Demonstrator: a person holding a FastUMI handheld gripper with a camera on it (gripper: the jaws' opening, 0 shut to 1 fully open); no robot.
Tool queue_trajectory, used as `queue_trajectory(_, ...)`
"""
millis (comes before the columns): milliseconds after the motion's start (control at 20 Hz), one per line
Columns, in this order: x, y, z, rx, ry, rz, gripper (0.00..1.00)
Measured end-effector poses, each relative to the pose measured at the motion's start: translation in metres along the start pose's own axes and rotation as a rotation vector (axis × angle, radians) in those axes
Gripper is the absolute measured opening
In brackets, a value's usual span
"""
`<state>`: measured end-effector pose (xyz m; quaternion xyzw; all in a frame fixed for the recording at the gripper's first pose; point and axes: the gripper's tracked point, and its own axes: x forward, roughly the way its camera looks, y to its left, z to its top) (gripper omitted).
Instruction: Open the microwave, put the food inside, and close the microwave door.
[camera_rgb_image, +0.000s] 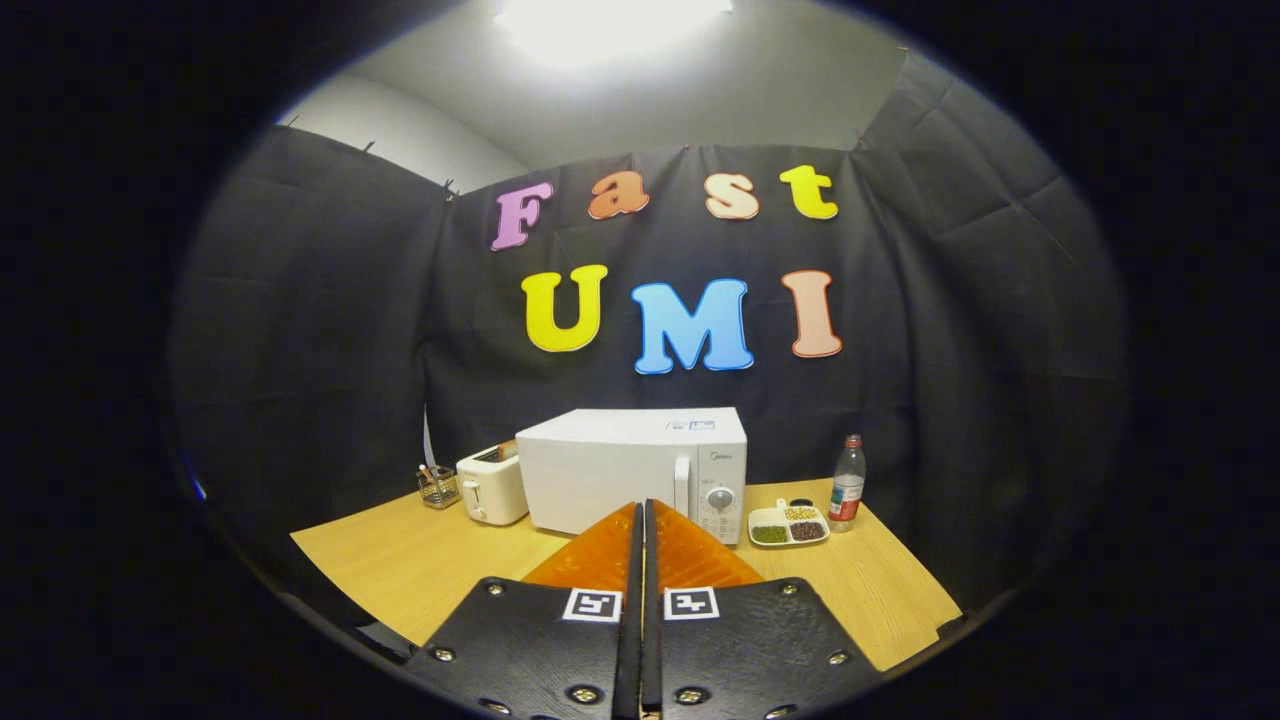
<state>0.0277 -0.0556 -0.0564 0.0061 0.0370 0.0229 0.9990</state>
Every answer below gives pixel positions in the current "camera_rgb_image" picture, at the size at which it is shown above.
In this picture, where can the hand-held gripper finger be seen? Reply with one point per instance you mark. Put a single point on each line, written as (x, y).
(630, 650)
(652, 650)

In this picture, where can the white toaster oven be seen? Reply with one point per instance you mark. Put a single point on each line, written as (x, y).
(600, 470)

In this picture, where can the white pop-up toaster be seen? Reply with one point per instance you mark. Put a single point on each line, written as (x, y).
(495, 490)

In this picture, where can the pile of green beans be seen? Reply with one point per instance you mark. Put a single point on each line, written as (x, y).
(769, 534)

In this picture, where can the white divided bean dish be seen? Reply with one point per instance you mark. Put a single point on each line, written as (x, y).
(768, 516)

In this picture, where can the pile of dark red beans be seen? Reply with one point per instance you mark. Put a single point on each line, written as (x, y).
(808, 531)

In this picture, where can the pile of yellow soybeans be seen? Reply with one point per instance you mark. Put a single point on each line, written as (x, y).
(801, 514)

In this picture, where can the clear plastic water bottle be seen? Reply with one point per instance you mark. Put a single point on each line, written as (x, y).
(847, 490)

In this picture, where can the black backdrop cloth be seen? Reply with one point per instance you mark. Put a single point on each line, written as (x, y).
(320, 330)

